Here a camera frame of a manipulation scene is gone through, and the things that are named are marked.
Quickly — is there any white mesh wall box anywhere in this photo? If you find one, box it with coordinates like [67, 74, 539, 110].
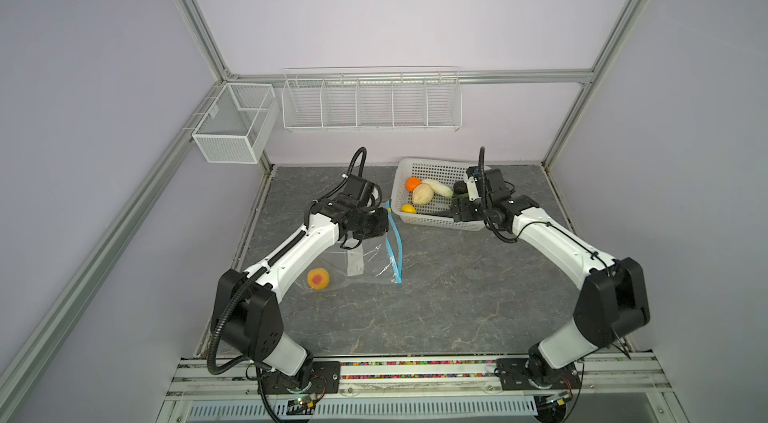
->
[192, 83, 279, 164]

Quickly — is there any yellow red toy peach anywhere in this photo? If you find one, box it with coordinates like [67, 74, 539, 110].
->
[307, 268, 331, 290]

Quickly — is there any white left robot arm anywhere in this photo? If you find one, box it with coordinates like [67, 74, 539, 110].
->
[206, 147, 389, 389]

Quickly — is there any orange toy carrot piece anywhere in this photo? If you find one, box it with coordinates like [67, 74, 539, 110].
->
[406, 177, 422, 192]

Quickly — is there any beige toy potato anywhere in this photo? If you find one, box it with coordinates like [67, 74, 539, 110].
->
[411, 183, 434, 205]

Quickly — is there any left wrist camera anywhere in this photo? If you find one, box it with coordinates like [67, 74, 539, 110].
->
[339, 175, 376, 209]

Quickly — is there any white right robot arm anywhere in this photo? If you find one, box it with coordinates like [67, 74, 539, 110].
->
[450, 147, 651, 389]

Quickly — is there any black toy avocado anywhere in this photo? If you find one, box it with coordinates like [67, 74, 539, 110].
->
[453, 181, 468, 195]

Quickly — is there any clear zip top bag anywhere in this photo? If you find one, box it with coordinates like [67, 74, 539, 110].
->
[295, 207, 402, 292]

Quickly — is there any white perforated plastic basket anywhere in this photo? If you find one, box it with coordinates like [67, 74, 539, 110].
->
[390, 158, 485, 231]

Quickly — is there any white toy cucumber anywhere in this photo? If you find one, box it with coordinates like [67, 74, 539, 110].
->
[422, 179, 454, 199]

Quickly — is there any white wire wall rack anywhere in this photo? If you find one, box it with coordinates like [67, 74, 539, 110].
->
[282, 67, 463, 132]

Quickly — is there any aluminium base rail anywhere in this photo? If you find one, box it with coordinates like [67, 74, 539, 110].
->
[156, 353, 687, 422]

